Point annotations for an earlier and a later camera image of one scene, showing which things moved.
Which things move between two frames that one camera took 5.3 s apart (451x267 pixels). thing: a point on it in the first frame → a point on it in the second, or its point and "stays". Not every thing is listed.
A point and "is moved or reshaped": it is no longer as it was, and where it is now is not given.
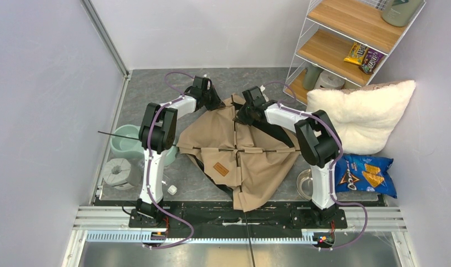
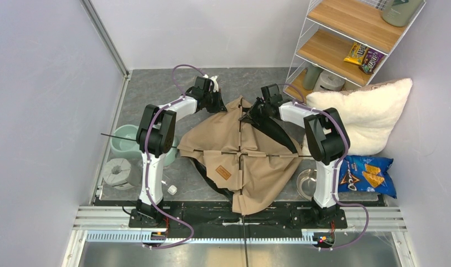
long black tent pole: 238,165 is moved or reshaped
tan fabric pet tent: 252,161 stays
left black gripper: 217,103 stays
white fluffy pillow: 362,115 stays
